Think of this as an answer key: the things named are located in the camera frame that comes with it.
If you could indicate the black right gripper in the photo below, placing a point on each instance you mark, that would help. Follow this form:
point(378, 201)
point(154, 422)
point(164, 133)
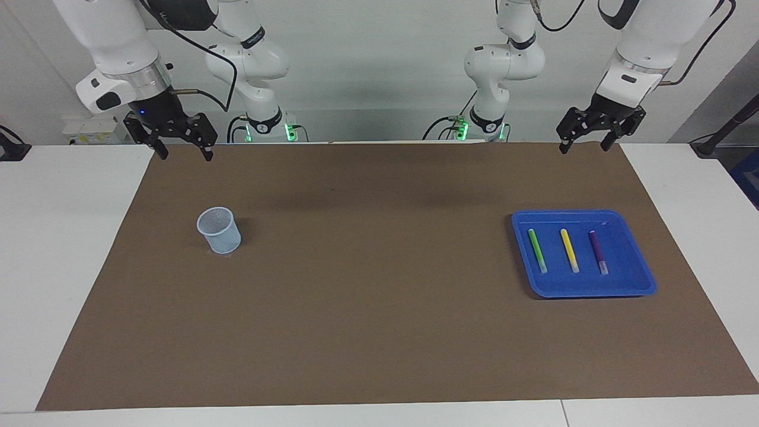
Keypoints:
point(161, 112)

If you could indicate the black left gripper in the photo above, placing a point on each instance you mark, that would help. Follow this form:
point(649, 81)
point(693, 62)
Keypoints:
point(614, 110)

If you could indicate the purple highlighter pen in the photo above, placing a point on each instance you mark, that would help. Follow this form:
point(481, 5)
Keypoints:
point(598, 249)

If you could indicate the yellow highlighter pen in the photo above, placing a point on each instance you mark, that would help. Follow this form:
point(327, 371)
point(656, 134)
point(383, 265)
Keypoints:
point(569, 249)

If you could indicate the green highlighter pen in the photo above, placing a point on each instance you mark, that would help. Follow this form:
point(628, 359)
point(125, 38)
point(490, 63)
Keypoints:
point(537, 249)

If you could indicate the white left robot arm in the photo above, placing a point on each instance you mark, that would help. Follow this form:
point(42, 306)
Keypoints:
point(664, 29)

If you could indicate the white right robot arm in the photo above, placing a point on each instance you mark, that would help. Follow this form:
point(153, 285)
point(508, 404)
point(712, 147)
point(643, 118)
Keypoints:
point(118, 41)

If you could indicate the blue plastic tray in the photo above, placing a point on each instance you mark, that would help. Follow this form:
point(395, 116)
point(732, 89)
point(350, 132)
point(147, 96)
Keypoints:
point(622, 279)

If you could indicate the white power box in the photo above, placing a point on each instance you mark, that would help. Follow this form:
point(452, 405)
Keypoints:
point(89, 133)

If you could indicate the black stand pole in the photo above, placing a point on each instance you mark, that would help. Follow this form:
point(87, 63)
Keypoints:
point(708, 147)

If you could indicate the light blue mesh pen cup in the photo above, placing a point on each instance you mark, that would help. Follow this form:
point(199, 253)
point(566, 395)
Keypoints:
point(222, 237)

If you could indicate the blue crate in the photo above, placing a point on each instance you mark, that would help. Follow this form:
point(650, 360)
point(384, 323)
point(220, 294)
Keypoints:
point(750, 178)

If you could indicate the black table clamp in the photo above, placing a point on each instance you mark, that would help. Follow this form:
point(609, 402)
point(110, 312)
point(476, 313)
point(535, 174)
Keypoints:
point(12, 151)

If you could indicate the brown table mat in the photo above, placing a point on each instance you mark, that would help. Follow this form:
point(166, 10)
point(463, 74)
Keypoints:
point(379, 296)

